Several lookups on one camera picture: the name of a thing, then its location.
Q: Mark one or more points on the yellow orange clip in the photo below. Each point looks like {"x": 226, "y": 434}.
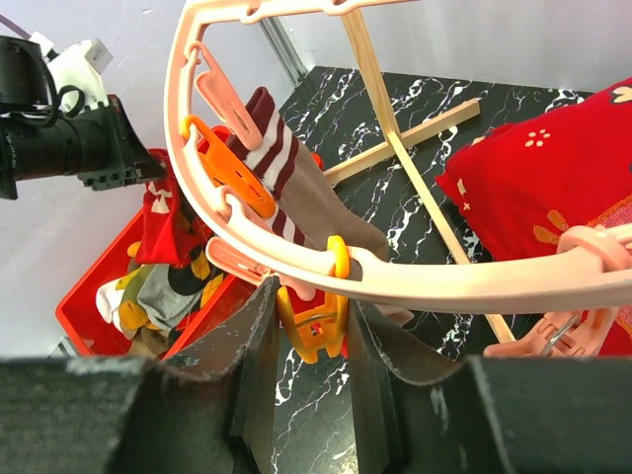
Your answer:
{"x": 313, "y": 325}

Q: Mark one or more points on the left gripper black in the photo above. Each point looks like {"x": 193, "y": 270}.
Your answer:
{"x": 38, "y": 140}

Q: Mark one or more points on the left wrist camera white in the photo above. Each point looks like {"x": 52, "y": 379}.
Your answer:
{"x": 77, "y": 73}

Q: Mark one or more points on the red cartoon patterned blanket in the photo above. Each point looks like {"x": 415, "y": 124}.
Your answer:
{"x": 522, "y": 185}

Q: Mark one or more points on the grey sock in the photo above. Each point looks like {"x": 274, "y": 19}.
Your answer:
{"x": 165, "y": 305}

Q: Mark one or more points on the beige sock maroon striped cuff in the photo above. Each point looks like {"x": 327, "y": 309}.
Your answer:
{"x": 276, "y": 159}

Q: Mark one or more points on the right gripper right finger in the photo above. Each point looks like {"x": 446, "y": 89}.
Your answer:
{"x": 392, "y": 374}

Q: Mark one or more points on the wooden clothes rack frame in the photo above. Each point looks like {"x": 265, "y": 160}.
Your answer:
{"x": 410, "y": 133}

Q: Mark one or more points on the orange clip holding sock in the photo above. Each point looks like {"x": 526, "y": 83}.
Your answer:
{"x": 224, "y": 168}

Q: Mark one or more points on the black argyle sock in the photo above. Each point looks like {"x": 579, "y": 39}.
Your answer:
{"x": 195, "y": 277}

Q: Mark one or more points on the white sock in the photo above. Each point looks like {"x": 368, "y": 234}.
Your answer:
{"x": 108, "y": 298}

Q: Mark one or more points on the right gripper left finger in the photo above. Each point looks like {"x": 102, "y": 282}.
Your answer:
{"x": 221, "y": 400}

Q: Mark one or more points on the red plastic bin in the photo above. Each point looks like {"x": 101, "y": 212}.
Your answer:
{"x": 93, "y": 336}

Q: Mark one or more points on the olive green striped sock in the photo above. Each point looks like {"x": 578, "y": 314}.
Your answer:
{"x": 131, "y": 315}

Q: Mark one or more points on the pink round clip hanger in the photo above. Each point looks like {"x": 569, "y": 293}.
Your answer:
{"x": 592, "y": 270}

